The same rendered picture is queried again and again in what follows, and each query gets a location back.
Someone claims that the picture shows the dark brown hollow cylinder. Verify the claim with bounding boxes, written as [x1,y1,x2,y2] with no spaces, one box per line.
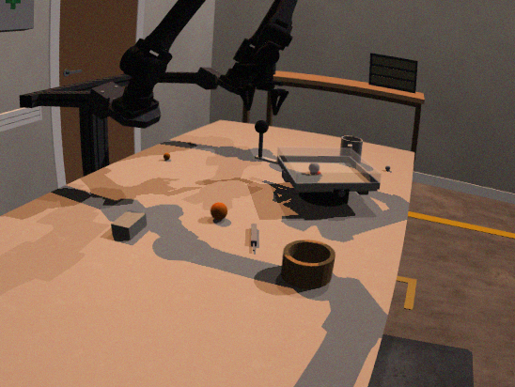
[281,240,336,289]

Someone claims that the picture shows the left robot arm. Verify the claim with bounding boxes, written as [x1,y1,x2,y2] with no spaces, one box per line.
[219,0,298,88]

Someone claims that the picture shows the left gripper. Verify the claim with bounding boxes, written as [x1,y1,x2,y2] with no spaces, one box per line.
[237,79,289,116]

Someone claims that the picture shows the black mug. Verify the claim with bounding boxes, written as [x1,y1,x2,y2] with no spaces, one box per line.
[340,136,363,155]

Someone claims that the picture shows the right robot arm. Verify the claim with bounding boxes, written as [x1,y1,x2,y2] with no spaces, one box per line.
[112,0,206,119]

